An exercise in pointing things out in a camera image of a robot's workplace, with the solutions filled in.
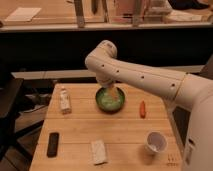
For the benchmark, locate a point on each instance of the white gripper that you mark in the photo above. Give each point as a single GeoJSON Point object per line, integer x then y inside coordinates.
{"type": "Point", "coordinates": [106, 82]}

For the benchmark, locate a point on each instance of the white plastic bottle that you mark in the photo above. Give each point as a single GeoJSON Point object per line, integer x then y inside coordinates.
{"type": "Point", "coordinates": [65, 101]}

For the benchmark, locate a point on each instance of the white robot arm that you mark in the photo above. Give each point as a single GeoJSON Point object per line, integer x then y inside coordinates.
{"type": "Point", "coordinates": [191, 92]}

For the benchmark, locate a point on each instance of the green ceramic bowl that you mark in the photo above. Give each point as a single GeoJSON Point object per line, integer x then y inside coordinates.
{"type": "Point", "coordinates": [107, 103]}

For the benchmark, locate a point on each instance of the orange carrot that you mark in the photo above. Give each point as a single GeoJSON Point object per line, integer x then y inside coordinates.
{"type": "Point", "coordinates": [142, 110]}

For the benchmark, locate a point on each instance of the black remote control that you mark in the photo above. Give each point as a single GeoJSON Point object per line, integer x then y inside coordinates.
{"type": "Point", "coordinates": [53, 144]}

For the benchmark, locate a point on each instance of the black chair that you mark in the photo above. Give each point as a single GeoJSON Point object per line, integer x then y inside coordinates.
{"type": "Point", "coordinates": [10, 96]}

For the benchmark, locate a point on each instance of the white paper sheet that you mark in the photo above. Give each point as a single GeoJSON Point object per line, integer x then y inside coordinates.
{"type": "Point", "coordinates": [22, 14]}

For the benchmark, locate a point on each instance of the grey metal rail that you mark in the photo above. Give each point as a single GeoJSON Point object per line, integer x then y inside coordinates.
{"type": "Point", "coordinates": [58, 74]}

